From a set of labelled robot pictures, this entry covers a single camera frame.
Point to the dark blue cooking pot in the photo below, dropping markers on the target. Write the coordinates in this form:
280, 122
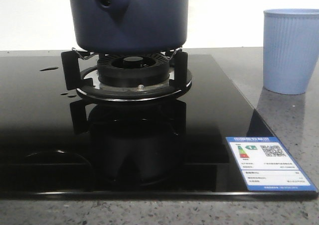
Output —
129, 26

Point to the light blue ribbed cup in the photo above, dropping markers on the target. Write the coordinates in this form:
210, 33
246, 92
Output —
290, 49

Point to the black metal pot support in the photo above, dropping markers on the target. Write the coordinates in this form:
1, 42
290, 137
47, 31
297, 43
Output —
88, 86

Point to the black round gas burner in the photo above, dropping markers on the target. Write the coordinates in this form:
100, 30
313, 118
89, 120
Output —
131, 71

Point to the black glass gas stove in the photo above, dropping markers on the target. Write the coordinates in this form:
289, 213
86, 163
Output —
54, 145

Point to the blue energy rating sticker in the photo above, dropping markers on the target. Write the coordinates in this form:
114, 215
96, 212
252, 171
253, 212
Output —
266, 165

